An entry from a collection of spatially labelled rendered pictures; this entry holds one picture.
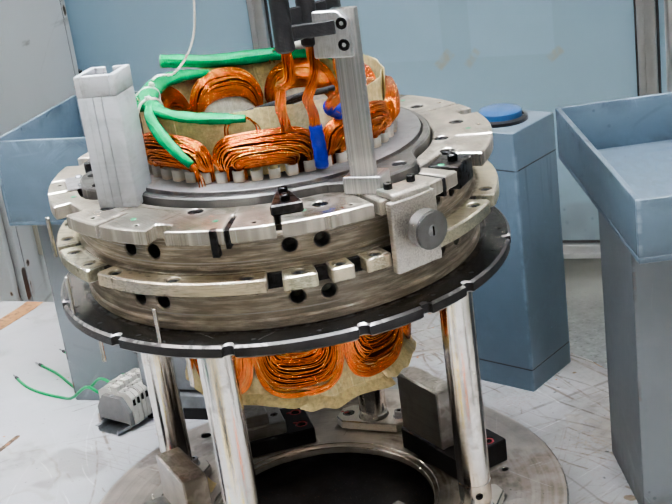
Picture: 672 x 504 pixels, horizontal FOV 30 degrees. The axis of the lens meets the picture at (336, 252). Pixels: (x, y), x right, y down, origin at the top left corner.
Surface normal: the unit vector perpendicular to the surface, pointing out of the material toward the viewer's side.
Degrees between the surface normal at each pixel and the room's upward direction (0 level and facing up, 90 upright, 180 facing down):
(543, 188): 90
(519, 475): 0
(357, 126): 90
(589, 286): 0
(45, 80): 90
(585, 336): 0
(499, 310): 90
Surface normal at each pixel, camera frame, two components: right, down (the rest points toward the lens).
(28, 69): 0.94, 0.00
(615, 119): 0.04, 0.35
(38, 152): -0.28, 0.37
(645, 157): -0.13, -0.93
